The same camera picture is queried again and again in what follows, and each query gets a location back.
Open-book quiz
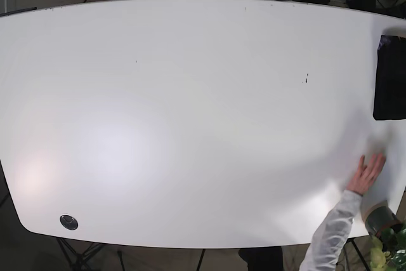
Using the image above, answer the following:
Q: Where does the person's bare hand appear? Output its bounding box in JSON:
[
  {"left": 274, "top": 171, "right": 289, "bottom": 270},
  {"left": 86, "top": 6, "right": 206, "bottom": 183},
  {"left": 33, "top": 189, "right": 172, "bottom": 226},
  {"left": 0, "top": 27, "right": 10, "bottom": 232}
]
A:
[{"left": 346, "top": 153, "right": 386, "bottom": 196}]

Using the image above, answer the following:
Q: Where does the black T-shirt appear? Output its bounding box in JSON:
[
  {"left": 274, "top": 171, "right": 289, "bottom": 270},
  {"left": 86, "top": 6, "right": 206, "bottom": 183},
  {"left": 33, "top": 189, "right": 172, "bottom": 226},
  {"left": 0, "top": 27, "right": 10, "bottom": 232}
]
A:
[{"left": 373, "top": 35, "right": 406, "bottom": 121}]

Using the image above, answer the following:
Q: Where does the white sleeved forearm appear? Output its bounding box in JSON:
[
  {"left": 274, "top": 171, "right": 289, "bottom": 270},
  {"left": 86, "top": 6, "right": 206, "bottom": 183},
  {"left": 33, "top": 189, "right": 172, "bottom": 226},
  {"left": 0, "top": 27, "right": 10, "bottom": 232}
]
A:
[{"left": 299, "top": 190, "right": 362, "bottom": 270}]

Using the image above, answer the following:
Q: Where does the grey plant pot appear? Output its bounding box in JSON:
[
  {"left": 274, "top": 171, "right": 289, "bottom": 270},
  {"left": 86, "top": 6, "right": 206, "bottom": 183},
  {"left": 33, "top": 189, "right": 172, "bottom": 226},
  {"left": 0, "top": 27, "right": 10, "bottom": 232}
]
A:
[{"left": 362, "top": 201, "right": 403, "bottom": 237}]

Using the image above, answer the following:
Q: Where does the green potted plant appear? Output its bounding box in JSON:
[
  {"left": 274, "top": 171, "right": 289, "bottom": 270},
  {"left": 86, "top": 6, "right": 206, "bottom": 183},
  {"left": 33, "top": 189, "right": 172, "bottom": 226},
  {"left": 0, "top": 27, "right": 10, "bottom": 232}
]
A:
[{"left": 370, "top": 222, "right": 405, "bottom": 271}]

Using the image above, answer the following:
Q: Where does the left silver table grommet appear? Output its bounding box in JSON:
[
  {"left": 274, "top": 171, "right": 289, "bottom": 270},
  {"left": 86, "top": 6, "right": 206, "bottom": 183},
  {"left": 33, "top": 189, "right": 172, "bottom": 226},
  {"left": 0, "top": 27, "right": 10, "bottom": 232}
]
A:
[{"left": 60, "top": 215, "right": 79, "bottom": 230}]

